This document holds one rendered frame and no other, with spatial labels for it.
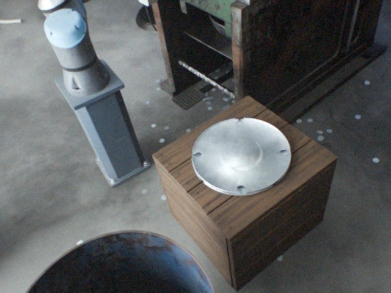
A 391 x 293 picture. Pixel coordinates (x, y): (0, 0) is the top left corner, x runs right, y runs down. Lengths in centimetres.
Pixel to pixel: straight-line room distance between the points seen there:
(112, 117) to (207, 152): 41
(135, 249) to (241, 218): 28
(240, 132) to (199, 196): 26
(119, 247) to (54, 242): 63
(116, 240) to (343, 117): 118
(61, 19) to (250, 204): 77
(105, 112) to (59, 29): 31
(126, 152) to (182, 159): 41
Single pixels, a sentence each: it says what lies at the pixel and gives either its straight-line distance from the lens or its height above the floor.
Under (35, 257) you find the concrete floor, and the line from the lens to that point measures 156.
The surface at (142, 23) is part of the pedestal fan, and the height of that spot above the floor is 3.
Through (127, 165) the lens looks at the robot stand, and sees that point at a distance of 157.
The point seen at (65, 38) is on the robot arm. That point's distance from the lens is 122.
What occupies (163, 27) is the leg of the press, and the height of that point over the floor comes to 37.
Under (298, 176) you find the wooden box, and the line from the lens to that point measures 110.
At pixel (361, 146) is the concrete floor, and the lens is 168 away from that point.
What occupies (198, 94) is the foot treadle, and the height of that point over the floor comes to 16.
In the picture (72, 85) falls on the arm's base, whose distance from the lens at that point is 132.
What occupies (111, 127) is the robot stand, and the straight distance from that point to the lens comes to 141.
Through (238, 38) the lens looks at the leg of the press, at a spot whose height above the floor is 52.
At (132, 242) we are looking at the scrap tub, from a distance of 93.
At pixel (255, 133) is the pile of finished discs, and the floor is 36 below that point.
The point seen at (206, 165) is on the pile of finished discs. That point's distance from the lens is 111.
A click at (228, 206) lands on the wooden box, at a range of 104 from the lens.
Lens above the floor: 123
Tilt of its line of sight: 48 degrees down
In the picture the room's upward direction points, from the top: 11 degrees counter-clockwise
